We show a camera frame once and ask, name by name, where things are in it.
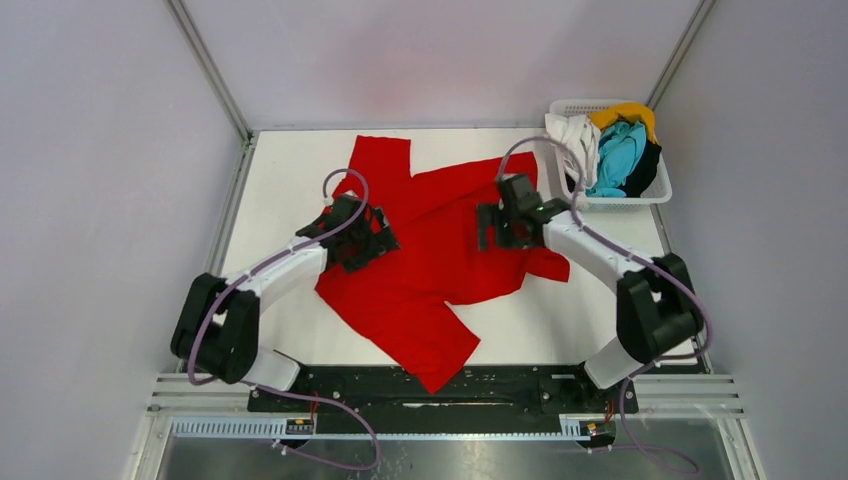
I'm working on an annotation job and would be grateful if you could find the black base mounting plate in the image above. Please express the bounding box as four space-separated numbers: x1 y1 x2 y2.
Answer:
246 354 641 437

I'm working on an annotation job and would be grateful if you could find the white plastic laundry basket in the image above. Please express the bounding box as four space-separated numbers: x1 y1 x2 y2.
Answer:
549 98 672 212

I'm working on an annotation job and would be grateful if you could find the white t-shirt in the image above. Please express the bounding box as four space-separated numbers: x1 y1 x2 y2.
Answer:
544 113 601 192

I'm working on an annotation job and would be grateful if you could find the red t-shirt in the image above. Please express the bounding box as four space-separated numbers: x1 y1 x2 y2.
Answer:
315 136 570 394

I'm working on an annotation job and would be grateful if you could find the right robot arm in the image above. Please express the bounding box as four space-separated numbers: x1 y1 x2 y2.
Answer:
476 174 707 412

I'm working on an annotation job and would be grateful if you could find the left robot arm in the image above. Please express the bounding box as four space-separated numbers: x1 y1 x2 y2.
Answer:
170 193 400 411

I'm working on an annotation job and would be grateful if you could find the black t-shirt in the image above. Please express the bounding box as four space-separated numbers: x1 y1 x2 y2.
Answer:
619 141 662 198

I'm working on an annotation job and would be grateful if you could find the aluminium frame rail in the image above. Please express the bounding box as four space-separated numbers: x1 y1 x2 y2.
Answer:
147 374 744 441

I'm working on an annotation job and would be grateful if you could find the purple cable under base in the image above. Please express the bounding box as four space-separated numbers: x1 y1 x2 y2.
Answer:
254 384 384 473

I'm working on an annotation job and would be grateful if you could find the yellow t-shirt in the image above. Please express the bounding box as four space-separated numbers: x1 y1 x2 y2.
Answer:
588 102 660 144

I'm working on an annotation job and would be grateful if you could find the teal t-shirt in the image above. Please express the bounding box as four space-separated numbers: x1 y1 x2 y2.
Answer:
587 121 647 198

